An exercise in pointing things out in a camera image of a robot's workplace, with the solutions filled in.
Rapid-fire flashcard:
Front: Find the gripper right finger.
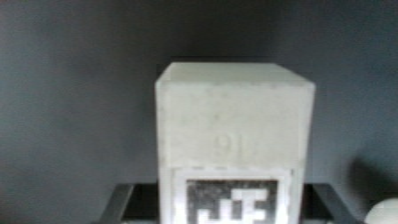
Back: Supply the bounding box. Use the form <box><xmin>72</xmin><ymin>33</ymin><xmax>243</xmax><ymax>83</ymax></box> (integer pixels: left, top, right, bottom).
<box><xmin>301</xmin><ymin>183</ymin><xmax>362</xmax><ymax>224</ymax></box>

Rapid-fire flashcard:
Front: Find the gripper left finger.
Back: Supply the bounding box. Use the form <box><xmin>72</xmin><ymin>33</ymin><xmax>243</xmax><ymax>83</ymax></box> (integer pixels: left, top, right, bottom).
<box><xmin>92</xmin><ymin>183</ymin><xmax>159</xmax><ymax>224</ymax></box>

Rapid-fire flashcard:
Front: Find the white leg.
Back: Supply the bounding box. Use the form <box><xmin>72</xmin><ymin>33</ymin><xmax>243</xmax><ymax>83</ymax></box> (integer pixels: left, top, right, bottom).
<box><xmin>154</xmin><ymin>62</ymin><xmax>316</xmax><ymax>224</ymax></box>
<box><xmin>364</xmin><ymin>198</ymin><xmax>398</xmax><ymax>224</ymax></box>

